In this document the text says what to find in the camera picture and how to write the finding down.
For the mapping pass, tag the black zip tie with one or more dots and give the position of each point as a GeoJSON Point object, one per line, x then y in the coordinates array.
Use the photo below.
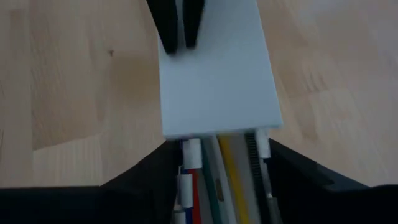
{"type": "Point", "coordinates": [256, 168]}

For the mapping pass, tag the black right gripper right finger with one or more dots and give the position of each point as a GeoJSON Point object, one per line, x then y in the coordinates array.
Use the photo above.
{"type": "Point", "coordinates": [326, 202]}

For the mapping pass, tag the white raceway cover strip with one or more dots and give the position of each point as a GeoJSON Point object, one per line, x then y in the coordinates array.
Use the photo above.
{"type": "Point", "coordinates": [217, 77]}

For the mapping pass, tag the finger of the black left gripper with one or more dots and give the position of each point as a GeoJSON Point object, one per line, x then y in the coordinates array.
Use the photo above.
{"type": "Point", "coordinates": [192, 21]}
{"type": "Point", "coordinates": [164, 25]}

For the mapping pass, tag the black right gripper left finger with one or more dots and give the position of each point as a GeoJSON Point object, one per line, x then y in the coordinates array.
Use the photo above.
{"type": "Point", "coordinates": [109, 202]}

